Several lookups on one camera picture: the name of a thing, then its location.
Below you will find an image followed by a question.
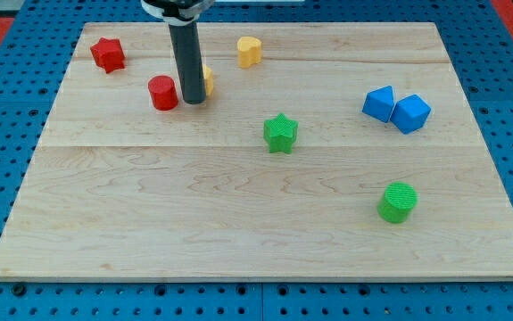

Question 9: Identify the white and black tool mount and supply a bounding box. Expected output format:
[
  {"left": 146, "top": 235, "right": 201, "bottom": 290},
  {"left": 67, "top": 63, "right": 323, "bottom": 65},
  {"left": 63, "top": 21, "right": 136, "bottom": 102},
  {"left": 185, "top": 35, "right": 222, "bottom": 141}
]
[{"left": 140, "top": 0, "right": 215, "bottom": 26}]

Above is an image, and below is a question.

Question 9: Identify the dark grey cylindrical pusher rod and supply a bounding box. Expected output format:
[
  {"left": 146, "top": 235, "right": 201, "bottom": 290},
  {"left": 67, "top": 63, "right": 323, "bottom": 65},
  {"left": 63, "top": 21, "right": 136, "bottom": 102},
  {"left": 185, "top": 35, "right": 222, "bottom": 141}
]
[{"left": 169, "top": 21, "right": 206, "bottom": 104}]

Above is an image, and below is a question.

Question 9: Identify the yellow hexagon block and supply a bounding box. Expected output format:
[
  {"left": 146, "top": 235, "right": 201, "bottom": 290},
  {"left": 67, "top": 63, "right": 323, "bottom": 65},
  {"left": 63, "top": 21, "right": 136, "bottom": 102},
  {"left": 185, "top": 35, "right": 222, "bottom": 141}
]
[{"left": 203, "top": 64, "right": 214, "bottom": 96}]

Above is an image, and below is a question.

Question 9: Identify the yellow heart block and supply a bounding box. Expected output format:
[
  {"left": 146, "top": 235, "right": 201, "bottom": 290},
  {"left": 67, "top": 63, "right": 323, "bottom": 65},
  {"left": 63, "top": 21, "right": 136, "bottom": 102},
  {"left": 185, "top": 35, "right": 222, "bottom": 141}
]
[{"left": 237, "top": 36, "right": 262, "bottom": 69}]

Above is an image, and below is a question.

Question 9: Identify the red cylinder block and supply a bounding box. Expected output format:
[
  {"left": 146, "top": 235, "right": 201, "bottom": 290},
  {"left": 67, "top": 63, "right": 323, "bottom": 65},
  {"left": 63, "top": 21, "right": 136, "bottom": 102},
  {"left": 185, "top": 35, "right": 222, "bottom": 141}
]
[{"left": 148, "top": 75, "right": 178, "bottom": 111}]

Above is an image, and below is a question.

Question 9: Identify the red star block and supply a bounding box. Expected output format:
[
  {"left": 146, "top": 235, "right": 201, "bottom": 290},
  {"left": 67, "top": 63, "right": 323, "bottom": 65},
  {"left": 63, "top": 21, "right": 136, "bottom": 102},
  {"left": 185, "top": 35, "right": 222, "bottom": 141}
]
[{"left": 90, "top": 37, "right": 125, "bottom": 73}]

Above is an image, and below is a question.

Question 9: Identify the green star block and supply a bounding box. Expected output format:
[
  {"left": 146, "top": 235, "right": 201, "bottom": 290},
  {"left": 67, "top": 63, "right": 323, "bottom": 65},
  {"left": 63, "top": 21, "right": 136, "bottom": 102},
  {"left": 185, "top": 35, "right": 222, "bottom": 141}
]
[{"left": 263, "top": 113, "right": 299, "bottom": 154}]

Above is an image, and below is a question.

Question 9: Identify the wooden board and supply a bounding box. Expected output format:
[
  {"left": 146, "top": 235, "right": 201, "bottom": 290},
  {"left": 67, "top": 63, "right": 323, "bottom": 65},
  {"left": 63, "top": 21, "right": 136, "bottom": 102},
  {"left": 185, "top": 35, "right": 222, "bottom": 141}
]
[{"left": 0, "top": 22, "right": 513, "bottom": 283}]

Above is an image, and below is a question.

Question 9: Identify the blue triangular block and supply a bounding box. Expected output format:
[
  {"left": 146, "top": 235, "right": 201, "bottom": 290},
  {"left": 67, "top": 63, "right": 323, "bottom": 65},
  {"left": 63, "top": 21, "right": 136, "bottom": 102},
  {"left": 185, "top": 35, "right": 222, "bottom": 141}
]
[{"left": 362, "top": 86, "right": 395, "bottom": 123}]

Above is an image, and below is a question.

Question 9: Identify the blue cube block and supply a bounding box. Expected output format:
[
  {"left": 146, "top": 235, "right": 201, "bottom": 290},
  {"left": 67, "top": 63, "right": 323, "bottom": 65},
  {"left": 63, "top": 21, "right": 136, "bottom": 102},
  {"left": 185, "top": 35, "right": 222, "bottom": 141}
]
[{"left": 390, "top": 95, "right": 431, "bottom": 135}]

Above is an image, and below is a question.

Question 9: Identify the green cylinder block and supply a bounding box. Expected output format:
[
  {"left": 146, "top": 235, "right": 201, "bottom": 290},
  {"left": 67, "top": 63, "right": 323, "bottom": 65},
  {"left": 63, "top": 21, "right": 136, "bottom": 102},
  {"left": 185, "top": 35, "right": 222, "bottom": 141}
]
[{"left": 376, "top": 182, "right": 418, "bottom": 224}]

